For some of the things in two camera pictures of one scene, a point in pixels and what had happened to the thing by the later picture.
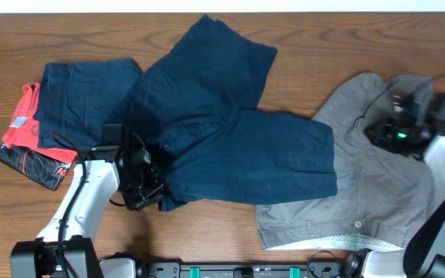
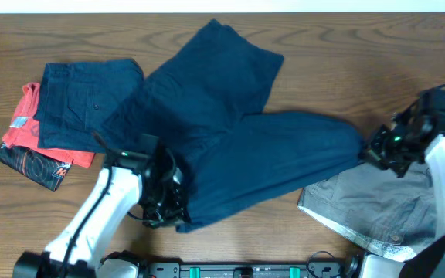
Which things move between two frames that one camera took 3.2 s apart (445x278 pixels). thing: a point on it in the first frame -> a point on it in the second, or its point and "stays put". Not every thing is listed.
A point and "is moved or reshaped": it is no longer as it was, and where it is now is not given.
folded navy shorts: [78, 99] stays put
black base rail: [246, 270] stays put
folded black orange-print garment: [44, 169] stays put
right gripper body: [399, 138] -> [397, 150]
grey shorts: [382, 198] is moved or reshaped
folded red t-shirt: [24, 129] stays put
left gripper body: [145, 185] -> [167, 212]
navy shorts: [195, 110] is moved or reshaped
